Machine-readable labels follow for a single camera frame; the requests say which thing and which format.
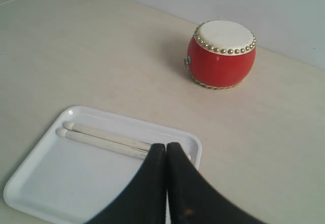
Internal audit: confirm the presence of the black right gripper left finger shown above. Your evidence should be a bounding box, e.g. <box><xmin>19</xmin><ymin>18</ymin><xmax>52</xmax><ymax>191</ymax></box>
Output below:
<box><xmin>88</xmin><ymin>144</ymin><xmax>167</xmax><ymax>224</ymax></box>

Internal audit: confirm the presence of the small red drum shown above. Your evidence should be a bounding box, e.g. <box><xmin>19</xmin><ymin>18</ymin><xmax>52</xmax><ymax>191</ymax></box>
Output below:
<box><xmin>184</xmin><ymin>20</ymin><xmax>256</xmax><ymax>89</ymax></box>

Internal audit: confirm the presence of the white wooden drumstick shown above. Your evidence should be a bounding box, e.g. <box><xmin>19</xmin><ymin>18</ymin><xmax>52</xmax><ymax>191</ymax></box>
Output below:
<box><xmin>56</xmin><ymin>127</ymin><xmax>148</xmax><ymax>159</ymax></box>
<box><xmin>63</xmin><ymin>121</ymin><xmax>151</xmax><ymax>151</ymax></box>

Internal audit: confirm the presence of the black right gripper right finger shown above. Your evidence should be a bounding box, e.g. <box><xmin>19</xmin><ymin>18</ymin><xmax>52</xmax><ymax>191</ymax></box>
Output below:
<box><xmin>166</xmin><ymin>142</ymin><xmax>263</xmax><ymax>224</ymax></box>

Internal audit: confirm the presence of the white rectangular plastic tray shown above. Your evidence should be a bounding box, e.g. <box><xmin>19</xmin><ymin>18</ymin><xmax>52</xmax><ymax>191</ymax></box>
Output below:
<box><xmin>4</xmin><ymin>106</ymin><xmax>202</xmax><ymax>223</ymax></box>

